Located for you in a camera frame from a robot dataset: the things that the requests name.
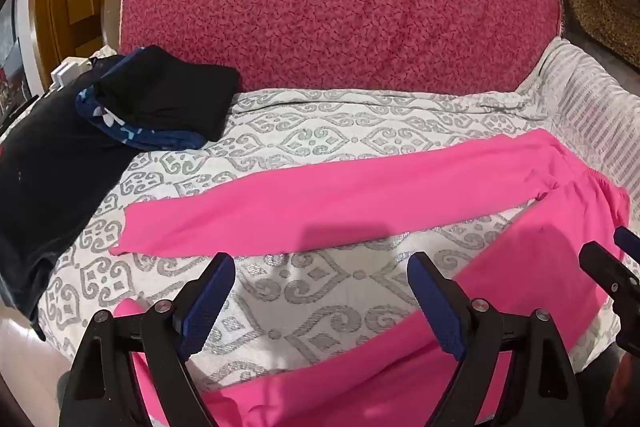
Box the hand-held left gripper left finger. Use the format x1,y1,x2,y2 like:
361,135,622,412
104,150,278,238
59,252,236,427

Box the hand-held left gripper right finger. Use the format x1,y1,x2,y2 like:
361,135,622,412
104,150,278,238
406,251,586,427

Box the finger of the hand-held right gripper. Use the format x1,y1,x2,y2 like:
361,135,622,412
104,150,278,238
579,242,640,309
613,226,640,262

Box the pink pants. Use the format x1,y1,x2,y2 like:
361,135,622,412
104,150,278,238
111,128,632,427

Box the grey patterned white blanket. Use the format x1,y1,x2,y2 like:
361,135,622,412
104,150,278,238
37,88,621,390

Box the white striped armrest cover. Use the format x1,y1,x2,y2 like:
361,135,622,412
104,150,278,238
517,38,640,208

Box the folded blue patterned garment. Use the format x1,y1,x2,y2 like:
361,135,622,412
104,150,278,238
75,56,208,152

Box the large black cloth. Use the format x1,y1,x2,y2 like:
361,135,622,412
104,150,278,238
0,56,138,343

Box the folded black garment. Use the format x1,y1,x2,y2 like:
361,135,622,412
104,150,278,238
95,46,242,142

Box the small white box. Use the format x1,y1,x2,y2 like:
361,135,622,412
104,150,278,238
50,56,95,92

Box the red patterned sofa backrest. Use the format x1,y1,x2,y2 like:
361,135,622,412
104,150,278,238
119,0,563,94

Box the wall poster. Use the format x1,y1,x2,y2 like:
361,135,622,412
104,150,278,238
0,0,32,118

